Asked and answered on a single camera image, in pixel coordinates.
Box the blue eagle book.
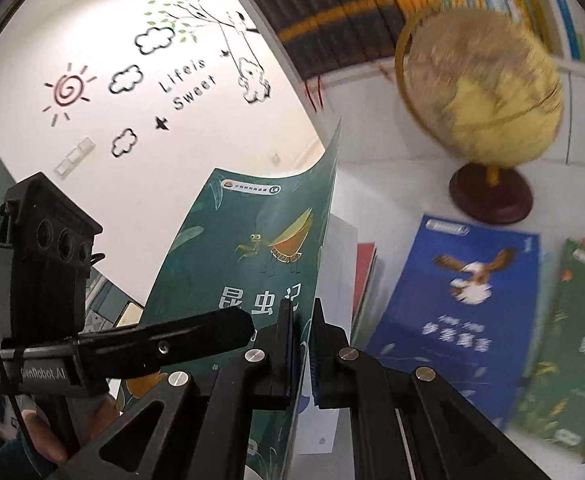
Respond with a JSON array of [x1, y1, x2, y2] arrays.
[[365, 214, 543, 431]]

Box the white wall switch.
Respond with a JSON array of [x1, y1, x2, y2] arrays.
[[54, 136, 94, 180]]

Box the green mantis book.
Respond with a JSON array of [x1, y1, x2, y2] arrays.
[[117, 115, 343, 480]]

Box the green bird print book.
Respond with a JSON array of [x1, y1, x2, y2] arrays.
[[510, 237, 585, 463]]

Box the red thin book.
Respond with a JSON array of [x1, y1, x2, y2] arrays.
[[351, 242, 378, 333]]

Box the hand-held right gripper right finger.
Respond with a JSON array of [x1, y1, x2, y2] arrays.
[[310, 299, 553, 480]]

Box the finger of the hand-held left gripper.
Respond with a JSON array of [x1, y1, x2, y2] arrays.
[[75, 307, 256, 384]]

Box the person's left hand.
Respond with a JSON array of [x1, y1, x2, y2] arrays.
[[20, 392, 119, 466]]

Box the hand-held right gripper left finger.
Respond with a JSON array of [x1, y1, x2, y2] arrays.
[[47, 300, 297, 480]]

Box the wall decal stickers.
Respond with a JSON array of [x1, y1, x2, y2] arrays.
[[42, 0, 273, 158]]

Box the row of dark books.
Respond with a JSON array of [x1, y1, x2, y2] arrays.
[[246, 0, 408, 81]]

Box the yellow desk globe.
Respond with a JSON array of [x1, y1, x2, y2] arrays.
[[395, 7, 566, 226]]

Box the white bookshelf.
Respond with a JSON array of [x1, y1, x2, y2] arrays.
[[245, 0, 585, 126]]

